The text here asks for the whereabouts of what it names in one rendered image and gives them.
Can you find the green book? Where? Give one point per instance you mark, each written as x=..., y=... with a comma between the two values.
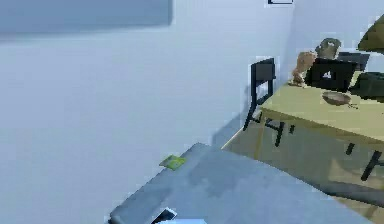
x=172, y=162

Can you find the tan figurine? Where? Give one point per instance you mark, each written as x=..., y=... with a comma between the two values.
x=304, y=66

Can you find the pale yellow dining table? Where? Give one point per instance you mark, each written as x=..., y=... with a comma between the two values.
x=313, y=110

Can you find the black laptop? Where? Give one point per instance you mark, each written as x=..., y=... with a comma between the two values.
x=328, y=75

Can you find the brown bowl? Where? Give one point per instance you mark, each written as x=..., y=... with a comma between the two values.
x=336, y=98

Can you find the grey green vase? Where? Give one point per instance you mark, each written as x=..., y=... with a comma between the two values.
x=328, y=48

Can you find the dark green box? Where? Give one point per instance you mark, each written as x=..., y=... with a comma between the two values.
x=368, y=85

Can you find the dark green plant leaf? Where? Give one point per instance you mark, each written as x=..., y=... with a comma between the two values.
x=373, y=38

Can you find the framed wall picture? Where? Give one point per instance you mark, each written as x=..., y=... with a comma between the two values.
x=280, y=1

